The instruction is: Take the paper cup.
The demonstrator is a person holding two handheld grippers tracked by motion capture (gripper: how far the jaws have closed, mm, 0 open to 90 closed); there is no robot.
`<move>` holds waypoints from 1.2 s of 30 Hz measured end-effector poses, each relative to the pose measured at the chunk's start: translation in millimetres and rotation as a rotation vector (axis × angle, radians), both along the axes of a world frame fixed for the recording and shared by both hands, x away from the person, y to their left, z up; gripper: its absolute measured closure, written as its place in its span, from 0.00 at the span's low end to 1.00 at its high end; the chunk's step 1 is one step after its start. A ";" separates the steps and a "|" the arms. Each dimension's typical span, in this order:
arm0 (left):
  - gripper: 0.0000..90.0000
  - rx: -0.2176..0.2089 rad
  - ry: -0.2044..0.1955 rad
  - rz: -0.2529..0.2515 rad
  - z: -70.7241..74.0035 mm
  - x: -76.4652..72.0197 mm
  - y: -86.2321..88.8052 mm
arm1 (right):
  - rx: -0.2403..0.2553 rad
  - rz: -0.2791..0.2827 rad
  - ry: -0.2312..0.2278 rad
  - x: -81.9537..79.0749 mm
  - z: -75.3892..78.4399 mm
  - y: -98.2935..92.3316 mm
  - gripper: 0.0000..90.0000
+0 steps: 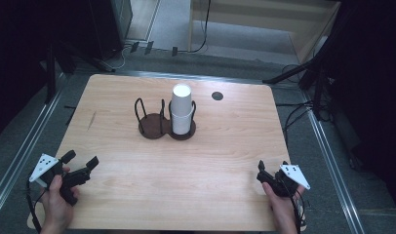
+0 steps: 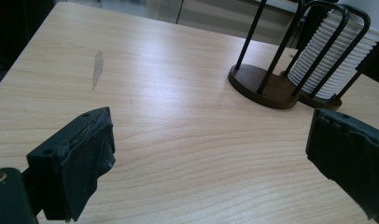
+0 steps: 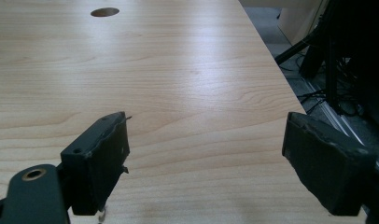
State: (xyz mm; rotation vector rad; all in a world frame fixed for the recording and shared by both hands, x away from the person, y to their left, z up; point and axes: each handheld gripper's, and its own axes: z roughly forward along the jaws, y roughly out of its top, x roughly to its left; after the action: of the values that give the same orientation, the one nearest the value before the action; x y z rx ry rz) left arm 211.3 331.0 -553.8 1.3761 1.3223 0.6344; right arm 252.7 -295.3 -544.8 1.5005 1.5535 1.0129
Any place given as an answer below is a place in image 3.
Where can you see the beige wooden cabinet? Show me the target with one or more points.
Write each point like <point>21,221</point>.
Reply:
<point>298,18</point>

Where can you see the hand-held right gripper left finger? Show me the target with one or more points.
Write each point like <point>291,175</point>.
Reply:
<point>94,168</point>

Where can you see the metal floor strip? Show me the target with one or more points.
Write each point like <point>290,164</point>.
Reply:
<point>337,119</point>

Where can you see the black metal stand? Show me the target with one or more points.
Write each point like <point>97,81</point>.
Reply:
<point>332,62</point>

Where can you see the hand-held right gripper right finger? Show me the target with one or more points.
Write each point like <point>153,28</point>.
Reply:
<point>327,168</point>

